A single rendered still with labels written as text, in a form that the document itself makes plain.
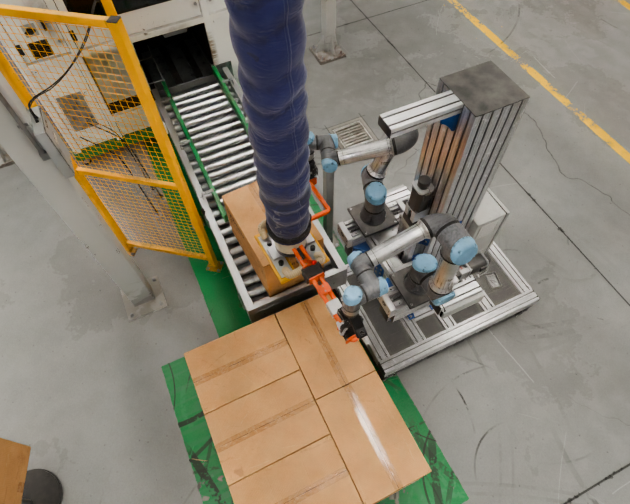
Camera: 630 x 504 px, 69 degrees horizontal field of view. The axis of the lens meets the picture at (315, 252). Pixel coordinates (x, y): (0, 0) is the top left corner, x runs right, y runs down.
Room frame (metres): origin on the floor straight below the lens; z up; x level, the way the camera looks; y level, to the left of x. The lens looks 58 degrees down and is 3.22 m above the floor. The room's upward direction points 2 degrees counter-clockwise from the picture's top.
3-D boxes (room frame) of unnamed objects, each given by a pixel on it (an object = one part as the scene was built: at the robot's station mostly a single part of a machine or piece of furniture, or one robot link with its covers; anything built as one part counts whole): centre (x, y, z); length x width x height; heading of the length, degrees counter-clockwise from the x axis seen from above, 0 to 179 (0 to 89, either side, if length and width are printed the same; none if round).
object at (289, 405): (0.62, 0.12, 0.34); 1.20 x 1.00 x 0.40; 24
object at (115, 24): (1.98, 1.18, 1.05); 0.87 x 0.10 x 2.10; 76
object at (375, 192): (1.59, -0.35, 1.20); 0.13 x 0.12 x 0.14; 3
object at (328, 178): (2.08, -0.11, 0.50); 0.07 x 0.07 x 1.00; 24
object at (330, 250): (2.55, 0.29, 0.50); 2.31 x 0.05 x 0.19; 24
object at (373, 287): (0.87, -0.23, 1.53); 0.11 x 0.11 x 0.08; 23
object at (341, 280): (1.35, 0.12, 0.48); 0.70 x 0.03 x 0.15; 114
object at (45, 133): (1.67, 1.25, 1.62); 0.20 x 0.05 x 0.30; 24
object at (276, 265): (1.29, 0.21, 1.12); 0.34 x 0.10 x 0.05; 27
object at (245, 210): (1.67, 0.26, 0.75); 0.60 x 0.40 x 0.40; 28
